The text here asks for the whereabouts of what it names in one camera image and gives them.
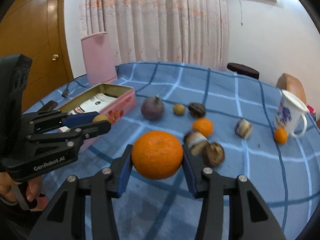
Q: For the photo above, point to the brass door knob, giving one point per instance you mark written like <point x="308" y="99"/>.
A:
<point x="55" y="57"/>

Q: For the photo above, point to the pink tin box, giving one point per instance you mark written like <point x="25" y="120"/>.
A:
<point x="125" y="102"/>

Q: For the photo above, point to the large orange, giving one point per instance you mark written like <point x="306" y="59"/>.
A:
<point x="157" y="155"/>

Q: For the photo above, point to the black smartphone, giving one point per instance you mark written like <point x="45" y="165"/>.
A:
<point x="48" y="106"/>

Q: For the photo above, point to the yellow-green round fruit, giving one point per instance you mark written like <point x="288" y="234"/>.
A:
<point x="99" y="118"/>

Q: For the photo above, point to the wooden door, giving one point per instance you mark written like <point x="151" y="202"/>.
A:
<point x="35" y="28"/>

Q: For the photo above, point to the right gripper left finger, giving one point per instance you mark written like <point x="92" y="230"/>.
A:
<point x="64" y="216"/>

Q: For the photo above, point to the dark round stool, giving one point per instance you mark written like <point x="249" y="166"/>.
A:
<point x="243" y="70"/>

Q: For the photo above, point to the small yellow-brown fruit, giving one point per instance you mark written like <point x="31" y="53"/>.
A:
<point x="178" y="109"/>

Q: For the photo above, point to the pink electric kettle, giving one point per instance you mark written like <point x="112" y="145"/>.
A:
<point x="98" y="59"/>

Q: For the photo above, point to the medium orange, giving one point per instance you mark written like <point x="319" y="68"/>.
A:
<point x="204" y="126"/>

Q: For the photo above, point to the purple mangosteen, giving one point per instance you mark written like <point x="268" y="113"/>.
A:
<point x="152" y="108"/>

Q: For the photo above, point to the black power cable plug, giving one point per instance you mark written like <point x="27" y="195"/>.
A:
<point x="73" y="85"/>

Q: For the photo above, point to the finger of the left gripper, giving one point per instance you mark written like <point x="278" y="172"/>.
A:
<point x="72" y="119"/>
<point x="42" y="141"/>

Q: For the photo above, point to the dark wrinkled passion fruit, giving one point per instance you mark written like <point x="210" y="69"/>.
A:
<point x="196" y="110"/>

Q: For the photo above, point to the brown taro root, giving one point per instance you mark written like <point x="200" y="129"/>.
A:
<point x="213" y="155"/>

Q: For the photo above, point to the printed paper in box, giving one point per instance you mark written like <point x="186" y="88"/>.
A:
<point x="94" y="104"/>

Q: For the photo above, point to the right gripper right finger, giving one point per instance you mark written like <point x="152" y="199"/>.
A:
<point x="249" y="215"/>

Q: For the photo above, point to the blue plaid tablecloth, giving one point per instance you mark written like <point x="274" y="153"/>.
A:
<point x="286" y="176"/>

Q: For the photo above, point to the white enamel cartoon mug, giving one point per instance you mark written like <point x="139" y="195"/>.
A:
<point x="291" y="111"/>

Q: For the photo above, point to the small tangerine by mug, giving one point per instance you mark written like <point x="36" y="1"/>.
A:
<point x="280" y="135"/>

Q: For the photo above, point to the pink floral curtain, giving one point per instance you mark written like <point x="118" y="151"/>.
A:
<point x="188" y="31"/>

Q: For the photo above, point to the pink floral cushion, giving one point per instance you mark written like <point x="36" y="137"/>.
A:
<point x="312" y="112"/>

